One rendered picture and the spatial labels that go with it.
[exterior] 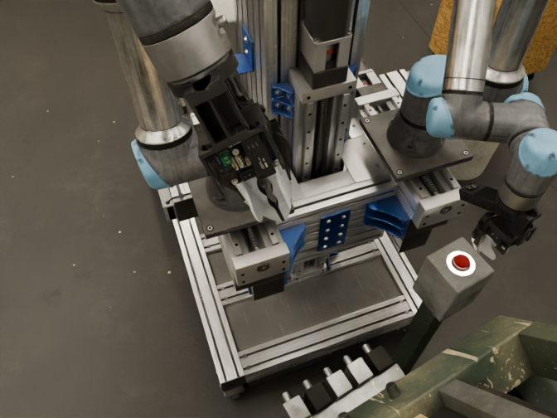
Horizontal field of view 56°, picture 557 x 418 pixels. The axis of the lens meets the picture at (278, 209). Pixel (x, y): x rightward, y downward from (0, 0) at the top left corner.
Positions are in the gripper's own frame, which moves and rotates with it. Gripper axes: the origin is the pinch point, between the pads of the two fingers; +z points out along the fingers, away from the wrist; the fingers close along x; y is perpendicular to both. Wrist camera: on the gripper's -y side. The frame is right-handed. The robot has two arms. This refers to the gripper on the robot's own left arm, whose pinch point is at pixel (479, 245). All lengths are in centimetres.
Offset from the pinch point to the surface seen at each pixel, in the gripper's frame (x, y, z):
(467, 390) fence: -19.5, 22.2, 10.6
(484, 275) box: 3.6, 3.0, 12.0
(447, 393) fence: -22.5, 20.4, 13.1
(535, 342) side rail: 1.3, 21.5, 11.8
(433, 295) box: -5.1, -2.1, 22.6
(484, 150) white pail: 93, -66, 78
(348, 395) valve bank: -36.2, 6.4, 31.5
